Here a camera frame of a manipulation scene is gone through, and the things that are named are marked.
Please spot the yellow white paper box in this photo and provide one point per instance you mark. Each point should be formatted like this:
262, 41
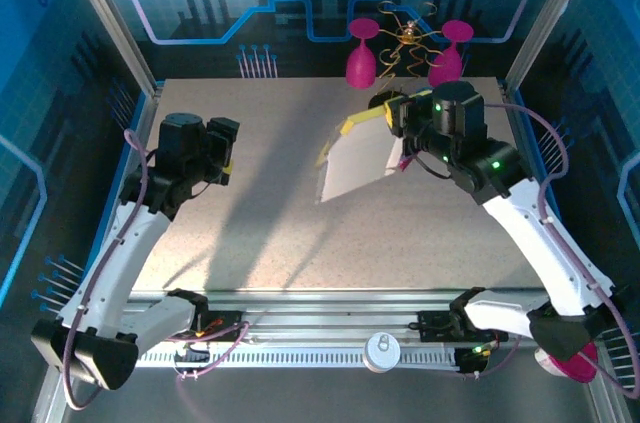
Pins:
357, 158

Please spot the pink wine glass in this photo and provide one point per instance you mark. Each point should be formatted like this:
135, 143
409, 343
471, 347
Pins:
445, 68
360, 68

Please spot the black controller board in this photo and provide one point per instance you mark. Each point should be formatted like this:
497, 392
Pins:
472, 362
195, 357

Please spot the silver tin can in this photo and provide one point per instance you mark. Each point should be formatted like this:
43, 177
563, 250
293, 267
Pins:
382, 352

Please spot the pink dome lid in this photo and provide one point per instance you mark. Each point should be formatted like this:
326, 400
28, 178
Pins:
575, 368

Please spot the aluminium side rail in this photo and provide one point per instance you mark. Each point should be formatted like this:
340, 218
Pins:
151, 103
510, 103

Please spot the aluminium frame post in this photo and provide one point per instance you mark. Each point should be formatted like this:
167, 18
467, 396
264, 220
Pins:
552, 13
111, 18

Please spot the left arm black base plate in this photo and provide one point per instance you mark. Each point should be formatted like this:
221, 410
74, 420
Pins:
225, 320

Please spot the aluminium mounting rail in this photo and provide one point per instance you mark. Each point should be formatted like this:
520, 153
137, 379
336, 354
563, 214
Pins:
325, 315

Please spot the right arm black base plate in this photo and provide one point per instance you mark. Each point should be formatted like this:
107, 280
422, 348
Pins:
435, 325

